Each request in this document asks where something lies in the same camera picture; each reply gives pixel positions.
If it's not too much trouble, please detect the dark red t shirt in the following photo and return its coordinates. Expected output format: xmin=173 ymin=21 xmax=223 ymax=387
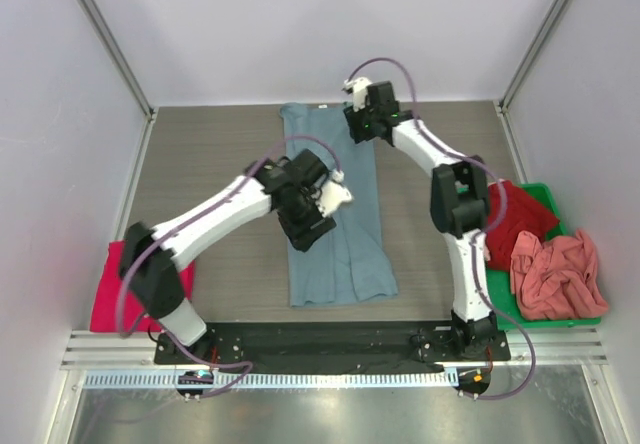
xmin=485 ymin=180 xmax=560 ymax=272

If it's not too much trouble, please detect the salmon pink t shirt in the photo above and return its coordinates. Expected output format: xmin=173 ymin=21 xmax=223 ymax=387
xmin=509 ymin=229 xmax=609 ymax=321

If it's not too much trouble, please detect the left aluminium frame post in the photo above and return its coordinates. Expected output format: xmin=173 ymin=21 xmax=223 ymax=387
xmin=77 ymin=0 xmax=154 ymax=121

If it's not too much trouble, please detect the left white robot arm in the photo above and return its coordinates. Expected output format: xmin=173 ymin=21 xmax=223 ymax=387
xmin=116 ymin=149 xmax=353 ymax=365

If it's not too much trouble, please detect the folded magenta t shirt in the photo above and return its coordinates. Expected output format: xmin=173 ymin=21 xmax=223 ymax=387
xmin=89 ymin=241 xmax=196 ymax=333

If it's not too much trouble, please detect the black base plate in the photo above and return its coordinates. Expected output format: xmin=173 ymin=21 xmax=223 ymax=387
xmin=152 ymin=319 xmax=512 ymax=376

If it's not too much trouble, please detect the green plastic tray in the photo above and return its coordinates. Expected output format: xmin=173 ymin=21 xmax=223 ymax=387
xmin=485 ymin=181 xmax=609 ymax=329

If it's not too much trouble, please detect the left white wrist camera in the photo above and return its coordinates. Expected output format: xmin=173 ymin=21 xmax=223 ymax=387
xmin=315 ymin=180 xmax=353 ymax=217

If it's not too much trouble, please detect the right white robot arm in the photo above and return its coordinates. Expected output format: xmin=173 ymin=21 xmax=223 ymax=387
xmin=343 ymin=77 xmax=498 ymax=360

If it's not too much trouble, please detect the aluminium frame post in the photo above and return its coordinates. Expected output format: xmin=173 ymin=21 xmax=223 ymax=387
xmin=496 ymin=0 xmax=572 ymax=114
xmin=77 ymin=0 xmax=154 ymax=121

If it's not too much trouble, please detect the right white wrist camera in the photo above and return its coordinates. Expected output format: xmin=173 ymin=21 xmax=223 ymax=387
xmin=342 ymin=77 xmax=372 ymax=112

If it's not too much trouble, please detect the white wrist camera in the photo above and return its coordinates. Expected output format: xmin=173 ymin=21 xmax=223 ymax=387
xmin=342 ymin=77 xmax=372 ymax=112
xmin=315 ymin=180 xmax=353 ymax=217

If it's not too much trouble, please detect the right aluminium frame post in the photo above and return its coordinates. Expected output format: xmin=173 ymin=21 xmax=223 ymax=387
xmin=496 ymin=0 xmax=572 ymax=114

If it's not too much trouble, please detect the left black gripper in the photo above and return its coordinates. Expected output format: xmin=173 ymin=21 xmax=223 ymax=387
xmin=278 ymin=188 xmax=335 ymax=252

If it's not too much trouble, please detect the white slotted cable duct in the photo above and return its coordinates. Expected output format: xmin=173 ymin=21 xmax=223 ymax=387
xmin=83 ymin=368 xmax=458 ymax=391

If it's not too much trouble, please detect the blue-grey t shirt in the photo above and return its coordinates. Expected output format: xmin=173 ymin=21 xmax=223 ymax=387
xmin=280 ymin=103 xmax=398 ymax=308

